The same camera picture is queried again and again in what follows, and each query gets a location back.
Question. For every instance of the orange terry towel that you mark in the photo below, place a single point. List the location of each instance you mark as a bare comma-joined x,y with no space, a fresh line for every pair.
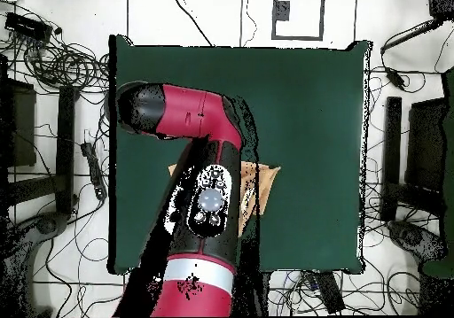
266,183

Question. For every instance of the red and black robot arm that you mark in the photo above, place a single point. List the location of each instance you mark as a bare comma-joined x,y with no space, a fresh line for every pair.
191,109

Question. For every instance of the dark green table cloth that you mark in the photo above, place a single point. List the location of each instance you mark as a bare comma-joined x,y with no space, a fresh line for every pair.
301,119

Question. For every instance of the black power strip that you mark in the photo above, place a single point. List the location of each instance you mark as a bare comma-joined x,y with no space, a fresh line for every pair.
94,171

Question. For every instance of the black power brick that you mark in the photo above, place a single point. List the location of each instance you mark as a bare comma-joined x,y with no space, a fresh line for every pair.
330,293

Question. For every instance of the black power adapter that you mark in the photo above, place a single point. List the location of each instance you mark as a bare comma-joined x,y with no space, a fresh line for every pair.
395,77

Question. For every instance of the grey tripod base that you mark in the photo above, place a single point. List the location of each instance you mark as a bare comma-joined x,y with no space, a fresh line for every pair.
46,226
413,238

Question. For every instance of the black multi-port hub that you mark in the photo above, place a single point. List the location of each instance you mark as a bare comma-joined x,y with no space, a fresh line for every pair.
28,25

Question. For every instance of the black box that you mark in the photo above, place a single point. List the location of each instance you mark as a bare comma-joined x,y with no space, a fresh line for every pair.
441,4

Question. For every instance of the black metal stand frame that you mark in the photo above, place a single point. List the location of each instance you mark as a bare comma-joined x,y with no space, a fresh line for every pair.
65,148
393,155

